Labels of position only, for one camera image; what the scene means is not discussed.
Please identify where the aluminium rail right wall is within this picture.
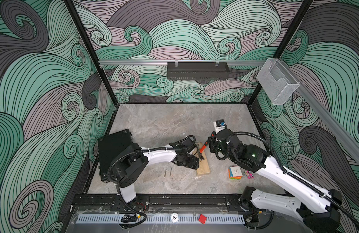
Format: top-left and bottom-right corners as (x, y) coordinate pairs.
(280, 61), (359, 165)

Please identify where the clear plastic wall bin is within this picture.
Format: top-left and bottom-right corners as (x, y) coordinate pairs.
(257, 58), (300, 105)

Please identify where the small pink toy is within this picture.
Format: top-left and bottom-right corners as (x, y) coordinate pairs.
(244, 170), (254, 179)

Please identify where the white slotted cable duct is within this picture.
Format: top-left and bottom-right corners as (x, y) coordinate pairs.
(76, 214), (245, 225)

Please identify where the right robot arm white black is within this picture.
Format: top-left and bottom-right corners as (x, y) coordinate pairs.
(209, 128), (341, 233)

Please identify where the aluminium rail back wall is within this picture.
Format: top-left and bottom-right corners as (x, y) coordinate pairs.
(99, 59), (266, 66)

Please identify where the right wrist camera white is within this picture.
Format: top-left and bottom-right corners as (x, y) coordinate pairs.
(213, 119), (227, 134)

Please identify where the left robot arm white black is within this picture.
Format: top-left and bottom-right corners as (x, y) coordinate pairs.
(107, 135), (199, 203)

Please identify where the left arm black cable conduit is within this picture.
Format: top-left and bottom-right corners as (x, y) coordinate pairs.
(106, 134), (196, 229)

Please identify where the small red cube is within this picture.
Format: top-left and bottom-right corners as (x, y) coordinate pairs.
(198, 214), (207, 224)

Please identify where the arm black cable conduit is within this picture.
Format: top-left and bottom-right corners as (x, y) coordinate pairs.
(106, 134), (196, 229)
(215, 131), (359, 233)

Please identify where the black perforated wall shelf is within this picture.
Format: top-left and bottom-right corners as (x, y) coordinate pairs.
(167, 62), (230, 82)

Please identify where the black case on table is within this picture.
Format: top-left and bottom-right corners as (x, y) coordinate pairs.
(98, 129), (132, 183)

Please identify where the white round knob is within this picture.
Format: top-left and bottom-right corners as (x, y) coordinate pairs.
(170, 213), (179, 223)

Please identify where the aluminium rail wall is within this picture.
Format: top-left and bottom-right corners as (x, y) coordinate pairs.
(99, 59), (266, 66)
(280, 61), (359, 165)

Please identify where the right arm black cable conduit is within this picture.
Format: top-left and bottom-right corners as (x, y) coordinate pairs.
(215, 131), (359, 233)

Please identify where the wooden block with nails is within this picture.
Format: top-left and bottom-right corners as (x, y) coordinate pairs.
(194, 142), (211, 177)

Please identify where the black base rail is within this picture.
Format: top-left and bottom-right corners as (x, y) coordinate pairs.
(72, 194), (260, 212)

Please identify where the colourful puzzle cube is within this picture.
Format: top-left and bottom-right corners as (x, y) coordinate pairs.
(228, 166), (243, 180)

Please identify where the claw hammer red black handle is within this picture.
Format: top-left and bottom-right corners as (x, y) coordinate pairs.
(197, 139), (210, 160)

